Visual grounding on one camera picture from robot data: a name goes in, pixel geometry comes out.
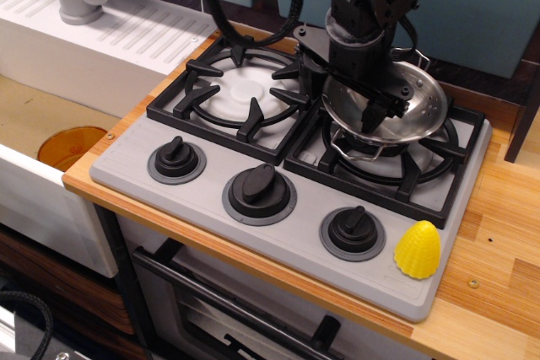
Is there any orange translucent plastic plate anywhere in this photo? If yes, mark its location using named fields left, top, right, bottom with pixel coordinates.
left=37, top=126, right=107, bottom=172

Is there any black braided cable lower left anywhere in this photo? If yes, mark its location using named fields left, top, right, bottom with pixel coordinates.
left=0, top=291, right=55, bottom=360

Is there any black left stove knob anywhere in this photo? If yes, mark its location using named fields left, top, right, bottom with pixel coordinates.
left=147, top=136, right=207, bottom=185

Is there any black stove knob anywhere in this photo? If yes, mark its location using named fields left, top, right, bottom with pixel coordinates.
left=147, top=136, right=207, bottom=185
left=222, top=163, right=298, bottom=227
left=319, top=206, right=386, bottom=262

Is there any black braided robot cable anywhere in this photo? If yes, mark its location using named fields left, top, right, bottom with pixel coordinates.
left=188, top=0, right=305, bottom=50

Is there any grey toy stove top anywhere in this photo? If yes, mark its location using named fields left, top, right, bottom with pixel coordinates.
left=89, top=35, right=494, bottom=322

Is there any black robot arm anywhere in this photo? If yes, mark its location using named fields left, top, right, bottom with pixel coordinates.
left=294, top=0, right=419, bottom=134

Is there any black left burner grate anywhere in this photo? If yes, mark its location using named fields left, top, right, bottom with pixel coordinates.
left=147, top=37, right=315, bottom=164

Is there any oven door with black handle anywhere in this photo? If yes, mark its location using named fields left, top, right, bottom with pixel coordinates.
left=127, top=239, right=427, bottom=359

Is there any black right stove knob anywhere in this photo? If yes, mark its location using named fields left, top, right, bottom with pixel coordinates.
left=319, top=206, right=386, bottom=262

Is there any yellow plastic corn piece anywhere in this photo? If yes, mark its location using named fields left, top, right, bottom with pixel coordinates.
left=394, top=220, right=441, bottom=279

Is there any perforated steel colander bowl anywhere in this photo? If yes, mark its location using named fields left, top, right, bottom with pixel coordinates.
left=322, top=62, right=449, bottom=162

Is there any black right burner grate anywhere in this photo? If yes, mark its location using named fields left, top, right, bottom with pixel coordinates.
left=284, top=105, right=492, bottom=228

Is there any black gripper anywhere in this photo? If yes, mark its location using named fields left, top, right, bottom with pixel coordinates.
left=294, top=24, right=413, bottom=132

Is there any black burner grate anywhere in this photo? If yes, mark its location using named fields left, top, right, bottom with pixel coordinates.
left=284, top=105, right=492, bottom=228
left=147, top=37, right=315, bottom=164

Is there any black middle stove knob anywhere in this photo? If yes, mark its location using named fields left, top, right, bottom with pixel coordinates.
left=222, top=163, right=298, bottom=227

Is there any white toy sink unit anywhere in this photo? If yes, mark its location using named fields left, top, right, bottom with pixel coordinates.
left=1, top=0, right=216, bottom=278

